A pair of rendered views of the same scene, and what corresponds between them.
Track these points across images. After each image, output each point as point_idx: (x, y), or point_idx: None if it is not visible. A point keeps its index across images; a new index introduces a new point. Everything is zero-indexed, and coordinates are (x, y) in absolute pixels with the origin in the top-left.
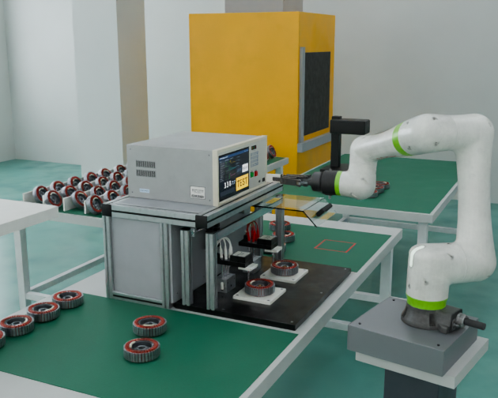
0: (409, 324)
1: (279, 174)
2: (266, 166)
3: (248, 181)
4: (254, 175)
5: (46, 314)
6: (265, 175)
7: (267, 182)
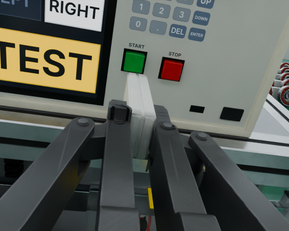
0: None
1: (135, 106)
2: (274, 74)
3: (102, 77)
4: (156, 73)
5: None
6: (126, 82)
7: (269, 136)
